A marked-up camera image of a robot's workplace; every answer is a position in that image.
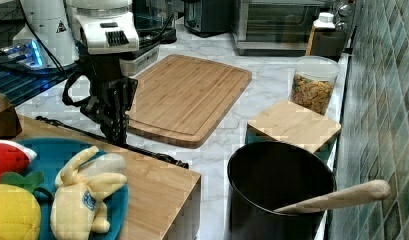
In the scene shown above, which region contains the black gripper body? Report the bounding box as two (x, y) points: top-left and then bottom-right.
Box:
(62, 53), (138, 125)

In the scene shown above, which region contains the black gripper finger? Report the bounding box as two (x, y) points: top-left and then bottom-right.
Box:
(100, 114), (128, 145)

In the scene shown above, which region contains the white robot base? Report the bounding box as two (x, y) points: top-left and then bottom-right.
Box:
(0, 0), (79, 71)

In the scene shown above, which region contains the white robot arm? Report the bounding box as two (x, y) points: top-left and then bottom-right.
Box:
(62, 0), (140, 145)

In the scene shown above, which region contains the bamboo drawer cabinet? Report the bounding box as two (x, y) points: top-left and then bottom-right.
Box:
(17, 116), (201, 240)

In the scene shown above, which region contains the blue round plate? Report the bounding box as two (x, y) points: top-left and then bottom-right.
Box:
(18, 138), (129, 240)

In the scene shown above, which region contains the large bamboo cutting board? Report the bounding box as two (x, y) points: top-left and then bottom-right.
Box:
(128, 54), (252, 148)

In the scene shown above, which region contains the plush peeled banana toy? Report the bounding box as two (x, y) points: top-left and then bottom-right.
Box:
(50, 146), (127, 240)

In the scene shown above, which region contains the wooden knife block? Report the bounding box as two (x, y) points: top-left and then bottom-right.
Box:
(0, 93), (22, 139)

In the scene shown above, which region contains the red plush strawberry toy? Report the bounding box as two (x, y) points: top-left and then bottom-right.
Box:
(0, 140), (37, 176)

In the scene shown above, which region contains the black coffee machine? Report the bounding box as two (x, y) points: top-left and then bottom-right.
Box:
(182, 0), (232, 37)

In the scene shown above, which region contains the yellow plush pineapple toy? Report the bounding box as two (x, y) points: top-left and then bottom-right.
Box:
(0, 171), (53, 240)

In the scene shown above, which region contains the black utensil pot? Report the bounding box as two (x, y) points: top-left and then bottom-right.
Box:
(224, 142), (335, 240)

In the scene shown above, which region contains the stainless toaster oven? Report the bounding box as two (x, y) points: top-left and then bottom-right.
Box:
(232, 0), (342, 56)

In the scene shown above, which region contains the green box with bamboo lid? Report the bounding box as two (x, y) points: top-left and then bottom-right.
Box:
(245, 100), (341, 163)

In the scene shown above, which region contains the clear cereal container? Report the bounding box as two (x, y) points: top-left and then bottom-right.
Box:
(290, 56), (340, 115)

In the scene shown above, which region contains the dark jar with white lid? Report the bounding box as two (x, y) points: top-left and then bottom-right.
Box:
(305, 12), (346, 61)

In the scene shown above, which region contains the wooden spoon handle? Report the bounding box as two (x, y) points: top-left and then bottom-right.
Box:
(274, 180), (391, 214)

